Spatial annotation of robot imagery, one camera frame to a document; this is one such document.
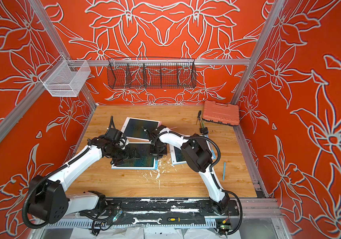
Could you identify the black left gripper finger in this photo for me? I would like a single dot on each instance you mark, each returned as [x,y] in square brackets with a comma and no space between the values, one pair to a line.
[139,152]
[121,159]

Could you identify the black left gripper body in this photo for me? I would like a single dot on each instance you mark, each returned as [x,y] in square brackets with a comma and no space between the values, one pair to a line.
[117,151]

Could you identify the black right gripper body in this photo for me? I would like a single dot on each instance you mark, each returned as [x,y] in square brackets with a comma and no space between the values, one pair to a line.
[157,151]

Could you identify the blue tablet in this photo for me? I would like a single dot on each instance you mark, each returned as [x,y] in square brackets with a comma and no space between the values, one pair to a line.
[148,163]
[178,158]

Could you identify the blue stylus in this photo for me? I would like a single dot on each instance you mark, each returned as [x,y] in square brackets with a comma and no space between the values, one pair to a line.
[224,171]

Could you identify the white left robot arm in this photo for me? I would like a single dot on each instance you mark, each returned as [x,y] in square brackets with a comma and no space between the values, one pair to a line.
[46,201]

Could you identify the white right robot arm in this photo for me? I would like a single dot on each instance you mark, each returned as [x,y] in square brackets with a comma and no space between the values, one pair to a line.
[201,155]

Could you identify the silver combination wrench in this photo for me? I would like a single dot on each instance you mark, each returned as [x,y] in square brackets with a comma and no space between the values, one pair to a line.
[136,221]

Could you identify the red plastic tool case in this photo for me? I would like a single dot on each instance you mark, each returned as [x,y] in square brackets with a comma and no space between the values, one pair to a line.
[226,114]

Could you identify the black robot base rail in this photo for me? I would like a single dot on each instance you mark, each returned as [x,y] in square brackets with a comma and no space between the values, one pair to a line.
[200,206]

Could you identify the black wire wall basket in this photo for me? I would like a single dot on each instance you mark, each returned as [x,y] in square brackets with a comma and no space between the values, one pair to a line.
[152,73]

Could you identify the yellow handled screwdriver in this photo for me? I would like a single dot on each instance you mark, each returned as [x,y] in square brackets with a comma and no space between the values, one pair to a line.
[178,219]

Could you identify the clear plastic wall bin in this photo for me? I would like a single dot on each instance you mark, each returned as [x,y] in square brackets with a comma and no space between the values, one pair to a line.
[65,78]

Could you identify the white slotted cable duct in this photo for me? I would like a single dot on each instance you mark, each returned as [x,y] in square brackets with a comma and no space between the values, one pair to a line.
[86,224]

